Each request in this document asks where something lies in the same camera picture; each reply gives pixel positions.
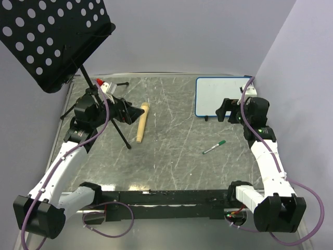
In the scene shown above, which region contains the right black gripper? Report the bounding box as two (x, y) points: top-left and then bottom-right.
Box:
(215, 98), (252, 127)

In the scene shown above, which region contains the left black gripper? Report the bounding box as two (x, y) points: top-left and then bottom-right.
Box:
(90, 92), (144, 128)

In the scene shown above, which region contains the blue framed whiteboard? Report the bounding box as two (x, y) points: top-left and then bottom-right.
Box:
(195, 76), (250, 118)

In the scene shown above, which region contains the green whiteboard marker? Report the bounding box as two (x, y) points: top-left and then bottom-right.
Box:
(202, 140), (226, 155)

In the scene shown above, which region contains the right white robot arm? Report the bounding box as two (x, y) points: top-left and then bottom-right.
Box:
(215, 97), (306, 233)

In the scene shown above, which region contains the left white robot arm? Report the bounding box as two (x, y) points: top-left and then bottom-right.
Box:
(13, 94), (145, 239)

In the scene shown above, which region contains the wooden rolling pin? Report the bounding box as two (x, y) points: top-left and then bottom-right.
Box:
(136, 102), (150, 143)

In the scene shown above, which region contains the black perforated music stand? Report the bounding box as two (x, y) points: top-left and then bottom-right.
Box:
(0, 0), (132, 150)

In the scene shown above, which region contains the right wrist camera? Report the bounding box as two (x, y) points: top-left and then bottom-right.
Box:
(240, 84), (257, 99)

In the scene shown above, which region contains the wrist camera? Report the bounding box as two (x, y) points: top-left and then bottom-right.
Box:
(240, 84), (257, 99)
(96, 78), (117, 96)

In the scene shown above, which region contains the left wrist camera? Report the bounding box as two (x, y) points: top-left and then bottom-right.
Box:
(96, 78), (117, 96)

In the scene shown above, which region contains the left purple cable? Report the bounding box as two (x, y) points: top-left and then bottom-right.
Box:
(20, 82), (135, 250)

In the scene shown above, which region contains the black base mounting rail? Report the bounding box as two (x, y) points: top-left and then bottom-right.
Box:
(78, 189), (250, 222)

